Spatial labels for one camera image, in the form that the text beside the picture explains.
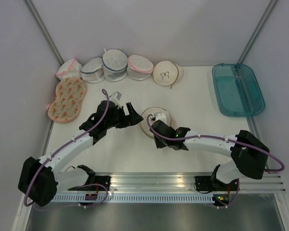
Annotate floral peanut-shaped laundry bag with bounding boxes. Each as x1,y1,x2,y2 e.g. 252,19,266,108
47,77,87,123

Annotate left aluminium corner post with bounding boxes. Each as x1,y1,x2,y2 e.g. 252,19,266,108
23,0,64,65

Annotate aluminium corner post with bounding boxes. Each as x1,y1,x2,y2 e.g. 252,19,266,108
23,0,64,65
237,0,279,64

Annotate tall white blue-zip mesh bag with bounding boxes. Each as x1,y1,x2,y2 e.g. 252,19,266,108
102,49,128,82

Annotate white pink-trim mesh bag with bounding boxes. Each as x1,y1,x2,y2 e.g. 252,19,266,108
55,58,82,80

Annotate white slotted cable duct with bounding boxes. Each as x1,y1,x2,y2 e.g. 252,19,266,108
52,192,228,204

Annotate teal transparent plastic bin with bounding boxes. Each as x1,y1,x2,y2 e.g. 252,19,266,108
211,64,265,117

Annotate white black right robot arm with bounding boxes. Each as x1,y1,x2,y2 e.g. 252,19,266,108
150,120,269,193

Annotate beige round bag with glasses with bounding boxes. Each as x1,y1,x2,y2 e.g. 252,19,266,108
152,61,183,89

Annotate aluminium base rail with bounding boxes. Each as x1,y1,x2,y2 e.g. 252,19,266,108
24,171,287,193

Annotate right aluminium corner post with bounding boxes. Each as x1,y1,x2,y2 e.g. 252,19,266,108
237,0,279,64

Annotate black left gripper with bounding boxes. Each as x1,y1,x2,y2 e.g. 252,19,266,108
105,103,143,129

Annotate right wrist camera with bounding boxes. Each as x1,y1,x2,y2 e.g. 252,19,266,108
151,112,167,124

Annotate beige round glasses laundry bag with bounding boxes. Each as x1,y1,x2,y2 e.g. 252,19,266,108
140,107,172,139

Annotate white blue-trim mesh bag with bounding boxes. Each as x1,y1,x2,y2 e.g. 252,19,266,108
80,57,105,83

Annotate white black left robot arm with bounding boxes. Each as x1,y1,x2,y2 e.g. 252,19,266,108
18,101,143,206

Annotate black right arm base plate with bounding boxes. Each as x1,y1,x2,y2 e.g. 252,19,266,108
194,176,238,193

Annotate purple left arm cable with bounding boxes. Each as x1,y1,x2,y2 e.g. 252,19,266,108
24,89,111,212

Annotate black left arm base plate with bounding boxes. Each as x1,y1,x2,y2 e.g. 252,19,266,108
85,175,111,192

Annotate white pink-zip mesh bag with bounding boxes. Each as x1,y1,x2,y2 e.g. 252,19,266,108
127,54,154,81

